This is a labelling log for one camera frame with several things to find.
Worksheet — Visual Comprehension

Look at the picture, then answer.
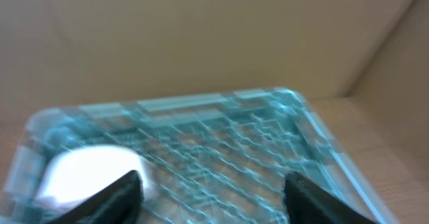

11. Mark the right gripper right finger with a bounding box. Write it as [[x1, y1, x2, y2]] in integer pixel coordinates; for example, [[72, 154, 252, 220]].
[[283, 171, 376, 224]]

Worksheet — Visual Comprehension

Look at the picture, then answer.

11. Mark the small bowl with nuts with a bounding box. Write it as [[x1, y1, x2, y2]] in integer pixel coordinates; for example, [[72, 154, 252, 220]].
[[34, 144, 158, 213]]

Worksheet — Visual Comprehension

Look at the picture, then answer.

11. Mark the grey dish rack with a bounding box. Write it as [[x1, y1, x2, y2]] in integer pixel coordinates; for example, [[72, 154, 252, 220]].
[[1, 88, 397, 223]]

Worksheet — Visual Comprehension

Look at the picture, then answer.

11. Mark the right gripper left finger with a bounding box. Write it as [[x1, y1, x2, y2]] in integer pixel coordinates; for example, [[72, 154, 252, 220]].
[[48, 170, 144, 224]]

